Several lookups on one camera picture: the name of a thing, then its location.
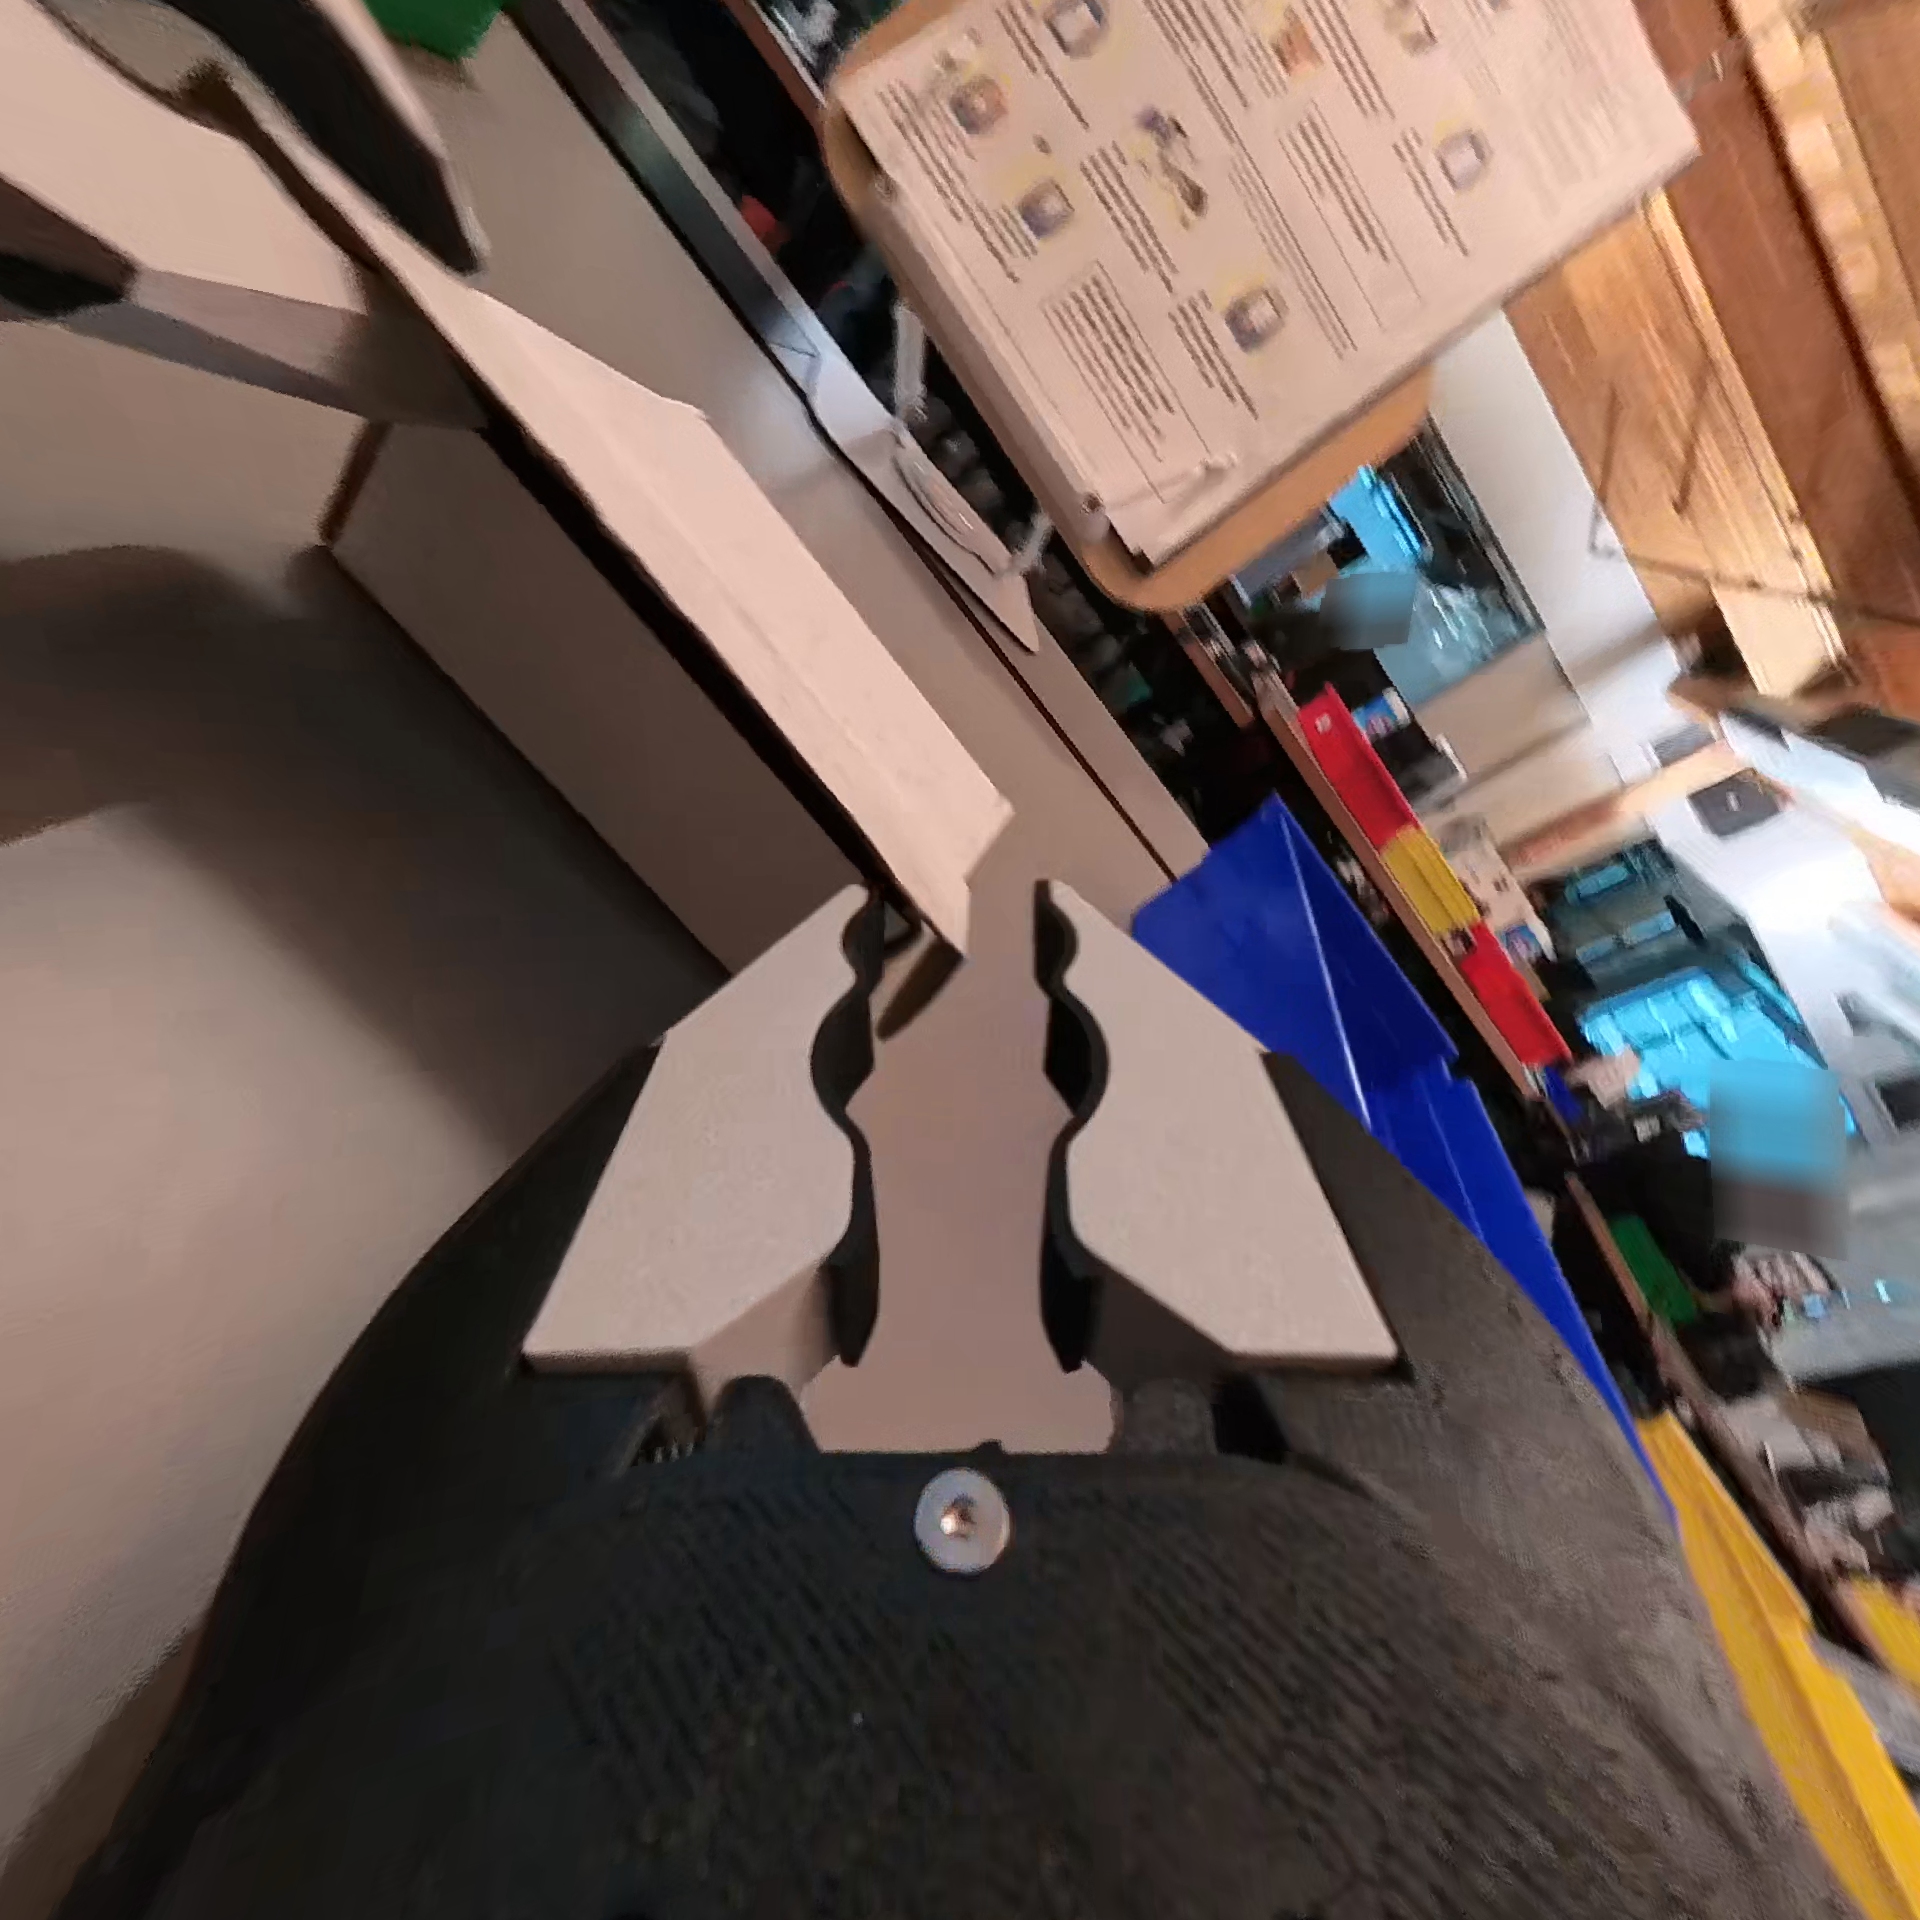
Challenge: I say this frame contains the yellow strip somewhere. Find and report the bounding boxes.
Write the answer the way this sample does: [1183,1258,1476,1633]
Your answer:
[1635,1411,1920,1920]

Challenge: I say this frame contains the blue plastic bin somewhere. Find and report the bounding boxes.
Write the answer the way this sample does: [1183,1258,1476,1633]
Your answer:
[1132,796,1674,1517]

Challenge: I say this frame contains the yellow box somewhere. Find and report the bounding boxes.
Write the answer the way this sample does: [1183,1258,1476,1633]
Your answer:
[1381,826,1478,940]

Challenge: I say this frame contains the green plastic bin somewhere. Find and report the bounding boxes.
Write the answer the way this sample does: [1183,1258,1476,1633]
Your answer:
[368,0,504,59]
[1611,1215,1696,1321]

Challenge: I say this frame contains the white cardboard mailer box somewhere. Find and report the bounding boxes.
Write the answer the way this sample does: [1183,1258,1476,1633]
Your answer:
[223,59,1018,975]

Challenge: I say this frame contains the wooden display board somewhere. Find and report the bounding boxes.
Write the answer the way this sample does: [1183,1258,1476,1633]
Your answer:
[823,90,1432,617]

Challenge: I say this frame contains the red plastic bin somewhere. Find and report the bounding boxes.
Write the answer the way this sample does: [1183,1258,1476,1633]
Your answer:
[1296,689,1420,841]
[1455,922,1574,1067]

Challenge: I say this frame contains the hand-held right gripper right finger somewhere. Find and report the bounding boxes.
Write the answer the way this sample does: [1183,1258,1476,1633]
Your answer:
[1036,881,1403,1396]

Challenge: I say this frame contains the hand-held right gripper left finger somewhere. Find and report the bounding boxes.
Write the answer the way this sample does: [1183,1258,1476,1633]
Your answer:
[522,883,884,1396]

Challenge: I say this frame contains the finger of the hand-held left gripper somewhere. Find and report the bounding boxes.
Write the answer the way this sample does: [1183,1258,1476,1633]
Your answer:
[0,171,488,436]
[48,0,491,278]

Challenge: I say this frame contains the printed instruction sheet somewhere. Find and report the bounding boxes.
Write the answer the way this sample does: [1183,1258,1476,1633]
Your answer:
[832,0,1704,518]

